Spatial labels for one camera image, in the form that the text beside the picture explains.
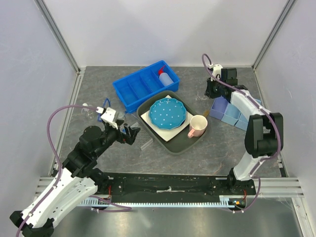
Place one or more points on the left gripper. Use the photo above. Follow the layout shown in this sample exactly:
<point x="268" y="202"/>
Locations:
<point x="130" y="138"/>

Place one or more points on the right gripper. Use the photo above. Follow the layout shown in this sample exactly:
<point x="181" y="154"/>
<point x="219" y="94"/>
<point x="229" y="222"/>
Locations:
<point x="209" y="92"/>

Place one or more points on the glass flask with stopper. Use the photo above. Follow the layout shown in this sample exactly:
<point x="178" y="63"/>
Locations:
<point x="88" y="111"/>

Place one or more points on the white wash bottle red cap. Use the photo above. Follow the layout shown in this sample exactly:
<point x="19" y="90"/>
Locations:
<point x="164" y="77"/>

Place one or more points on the glass beaker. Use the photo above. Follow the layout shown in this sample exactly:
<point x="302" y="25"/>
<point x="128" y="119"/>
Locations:
<point x="121" y="117"/>

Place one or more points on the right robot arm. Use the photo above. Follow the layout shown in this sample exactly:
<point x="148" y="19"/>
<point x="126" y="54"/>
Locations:
<point x="264" y="133"/>

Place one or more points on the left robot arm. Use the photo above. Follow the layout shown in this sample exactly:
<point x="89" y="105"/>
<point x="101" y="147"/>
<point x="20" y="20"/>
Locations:
<point x="77" y="178"/>

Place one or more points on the clear acrylic tube rack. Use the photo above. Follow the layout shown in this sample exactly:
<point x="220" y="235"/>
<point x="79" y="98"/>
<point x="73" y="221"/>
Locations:
<point x="143" y="139"/>

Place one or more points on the light blue three-compartment box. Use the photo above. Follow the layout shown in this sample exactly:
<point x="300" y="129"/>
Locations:
<point x="237" y="112"/>

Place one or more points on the blue safety glasses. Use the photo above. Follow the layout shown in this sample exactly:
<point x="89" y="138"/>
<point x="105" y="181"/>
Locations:
<point x="106" y="104"/>

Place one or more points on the white square plate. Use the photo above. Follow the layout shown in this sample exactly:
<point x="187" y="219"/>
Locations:
<point x="166" y="135"/>

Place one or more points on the pink ceramic mug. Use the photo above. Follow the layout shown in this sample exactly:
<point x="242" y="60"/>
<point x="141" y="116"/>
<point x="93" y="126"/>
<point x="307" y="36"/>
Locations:
<point x="198" y="125"/>

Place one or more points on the teal polka dot plate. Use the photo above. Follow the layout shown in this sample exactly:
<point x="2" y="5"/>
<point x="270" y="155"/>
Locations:
<point x="167" y="113"/>

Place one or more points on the blue divided storage bin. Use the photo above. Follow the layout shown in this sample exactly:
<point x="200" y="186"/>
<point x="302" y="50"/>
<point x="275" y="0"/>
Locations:
<point x="135" y="88"/>

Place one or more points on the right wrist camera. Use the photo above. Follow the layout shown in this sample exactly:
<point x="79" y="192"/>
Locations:
<point x="216" y="70"/>

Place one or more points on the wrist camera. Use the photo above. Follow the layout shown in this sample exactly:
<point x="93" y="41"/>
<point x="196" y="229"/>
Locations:
<point x="216" y="70"/>
<point x="108" y="115"/>

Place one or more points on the wooden brush handle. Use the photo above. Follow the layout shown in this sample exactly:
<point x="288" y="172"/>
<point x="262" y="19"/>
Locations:
<point x="206" y="113"/>

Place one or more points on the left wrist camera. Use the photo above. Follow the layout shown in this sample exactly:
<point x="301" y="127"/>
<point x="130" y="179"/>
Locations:
<point x="108" y="115"/>

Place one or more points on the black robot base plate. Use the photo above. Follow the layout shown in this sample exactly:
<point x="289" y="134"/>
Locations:
<point x="134" y="187"/>

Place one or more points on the right aluminium frame post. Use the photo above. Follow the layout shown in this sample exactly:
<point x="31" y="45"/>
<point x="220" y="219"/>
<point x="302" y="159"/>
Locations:
<point x="273" y="33"/>

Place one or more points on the aluminium frame post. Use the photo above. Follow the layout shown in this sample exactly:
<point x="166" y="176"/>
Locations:
<point x="273" y="33"/>
<point x="57" y="33"/>

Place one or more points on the left aluminium frame post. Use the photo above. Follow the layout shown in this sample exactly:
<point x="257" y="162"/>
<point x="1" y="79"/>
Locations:
<point x="57" y="33"/>

